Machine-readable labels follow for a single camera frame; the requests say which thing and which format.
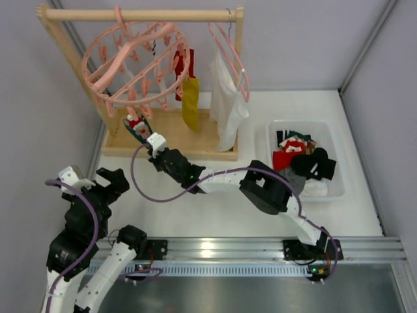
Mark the grey sock in bin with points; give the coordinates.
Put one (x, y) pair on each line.
(296, 181)

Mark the yellow sock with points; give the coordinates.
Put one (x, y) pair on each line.
(190, 99)

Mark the aluminium frame rail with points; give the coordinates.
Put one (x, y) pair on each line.
(264, 256)

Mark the black white striped sock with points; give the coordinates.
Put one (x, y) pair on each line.
(281, 136)

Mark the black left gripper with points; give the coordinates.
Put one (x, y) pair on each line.
(98, 188)

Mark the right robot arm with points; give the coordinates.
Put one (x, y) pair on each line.
(267, 190)

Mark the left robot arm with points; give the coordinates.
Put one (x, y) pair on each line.
(71, 252)

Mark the dark green christmas sock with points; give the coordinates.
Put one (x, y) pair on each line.
(140, 128)

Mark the pink clothes hanger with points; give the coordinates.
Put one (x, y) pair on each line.
(230, 54)

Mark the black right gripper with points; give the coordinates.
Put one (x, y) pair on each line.
(156, 158)

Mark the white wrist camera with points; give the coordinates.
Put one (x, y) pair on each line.
(73, 176)
(157, 143)

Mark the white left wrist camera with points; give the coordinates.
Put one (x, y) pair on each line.
(73, 176)

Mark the wooden clothes rack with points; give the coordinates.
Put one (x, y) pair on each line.
(118, 142)

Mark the white shirt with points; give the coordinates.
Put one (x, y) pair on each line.
(227, 106)

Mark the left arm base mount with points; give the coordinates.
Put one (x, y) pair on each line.
(143, 266)

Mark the clear plastic bin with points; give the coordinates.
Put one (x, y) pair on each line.
(322, 134)

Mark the pink round clip hanger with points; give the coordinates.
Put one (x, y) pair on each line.
(137, 63)

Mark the white sock in bin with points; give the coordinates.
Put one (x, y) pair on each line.
(314, 189)

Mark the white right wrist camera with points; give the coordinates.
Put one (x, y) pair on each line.
(157, 143)

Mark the red santa sock in bin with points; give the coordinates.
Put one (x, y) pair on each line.
(282, 159)

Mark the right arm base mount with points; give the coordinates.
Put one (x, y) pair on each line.
(319, 260)

